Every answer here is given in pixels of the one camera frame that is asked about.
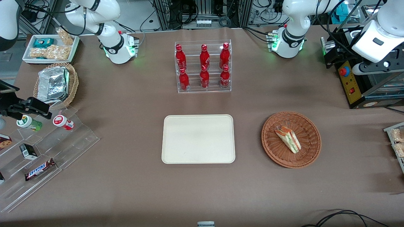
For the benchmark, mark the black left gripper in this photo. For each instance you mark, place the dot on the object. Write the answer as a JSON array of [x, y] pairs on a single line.
[[339, 49]]

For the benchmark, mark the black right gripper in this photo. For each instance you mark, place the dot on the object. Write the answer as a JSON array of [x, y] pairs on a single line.
[[7, 103]]

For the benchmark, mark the triangle sandwich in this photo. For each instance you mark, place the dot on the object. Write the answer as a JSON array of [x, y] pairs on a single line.
[[288, 138]]

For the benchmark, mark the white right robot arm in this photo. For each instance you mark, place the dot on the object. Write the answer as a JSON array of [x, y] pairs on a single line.
[[110, 31]]

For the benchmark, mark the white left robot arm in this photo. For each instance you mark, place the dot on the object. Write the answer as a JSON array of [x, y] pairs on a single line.
[[295, 19]]

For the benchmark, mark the light wicker basket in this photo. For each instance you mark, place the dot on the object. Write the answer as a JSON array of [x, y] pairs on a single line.
[[74, 82]]

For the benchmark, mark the white rectangular snack tray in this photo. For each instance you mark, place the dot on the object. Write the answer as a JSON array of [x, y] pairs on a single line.
[[28, 53]]

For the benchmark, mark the brown wicker basket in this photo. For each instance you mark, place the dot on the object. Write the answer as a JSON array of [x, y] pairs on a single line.
[[309, 148]]

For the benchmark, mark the cream plastic tray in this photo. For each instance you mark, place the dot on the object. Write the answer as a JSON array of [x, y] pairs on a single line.
[[198, 138]]

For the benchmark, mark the red emergency stop button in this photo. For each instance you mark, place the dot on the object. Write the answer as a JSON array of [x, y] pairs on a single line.
[[344, 71]]

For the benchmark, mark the green label white-cap bottle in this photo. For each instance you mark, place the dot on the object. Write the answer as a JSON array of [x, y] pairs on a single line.
[[30, 123]]

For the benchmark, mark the aluminium foil container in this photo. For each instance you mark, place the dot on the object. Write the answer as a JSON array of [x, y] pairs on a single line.
[[52, 83]]

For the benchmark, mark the red label white-cap bottle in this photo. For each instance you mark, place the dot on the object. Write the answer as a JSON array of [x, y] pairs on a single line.
[[63, 122]]

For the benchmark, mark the small black box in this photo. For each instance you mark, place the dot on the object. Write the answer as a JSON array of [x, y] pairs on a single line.
[[29, 151]]

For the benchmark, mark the clear acrylic stepped shelf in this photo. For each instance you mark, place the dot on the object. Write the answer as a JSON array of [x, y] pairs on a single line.
[[72, 142]]

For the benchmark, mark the chocolate cookie box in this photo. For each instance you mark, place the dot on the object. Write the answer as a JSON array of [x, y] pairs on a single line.
[[4, 142]]

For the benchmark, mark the peanut snack bag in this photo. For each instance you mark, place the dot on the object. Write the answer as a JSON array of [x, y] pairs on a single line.
[[52, 52], [65, 36]]

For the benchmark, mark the black glass display appliance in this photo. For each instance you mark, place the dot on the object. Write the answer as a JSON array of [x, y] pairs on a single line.
[[382, 91]]

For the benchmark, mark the Snickers chocolate bar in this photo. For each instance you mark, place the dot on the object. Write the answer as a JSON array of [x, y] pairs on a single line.
[[39, 170]]

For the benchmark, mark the teal snack packet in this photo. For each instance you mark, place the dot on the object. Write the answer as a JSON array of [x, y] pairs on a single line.
[[43, 42]]

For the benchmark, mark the dark small packet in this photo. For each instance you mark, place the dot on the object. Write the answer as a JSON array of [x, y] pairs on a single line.
[[1, 178]]

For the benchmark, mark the beige snack bag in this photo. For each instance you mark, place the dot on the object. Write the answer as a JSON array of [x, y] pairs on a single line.
[[398, 135], [399, 150]]

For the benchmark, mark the red cola bottle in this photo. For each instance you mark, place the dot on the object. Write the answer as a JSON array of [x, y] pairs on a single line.
[[204, 56], [184, 80], [180, 56], [204, 78], [224, 55], [225, 78]]

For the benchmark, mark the clear acrylic bottle rack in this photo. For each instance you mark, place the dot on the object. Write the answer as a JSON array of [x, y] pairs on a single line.
[[214, 90]]

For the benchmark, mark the white power strip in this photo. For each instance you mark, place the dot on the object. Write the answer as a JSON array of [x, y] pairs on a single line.
[[203, 22]]

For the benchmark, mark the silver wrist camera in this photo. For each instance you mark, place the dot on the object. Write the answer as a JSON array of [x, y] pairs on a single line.
[[327, 45]]

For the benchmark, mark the metal frame rack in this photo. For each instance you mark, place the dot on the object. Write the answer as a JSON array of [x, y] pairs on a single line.
[[240, 12]]

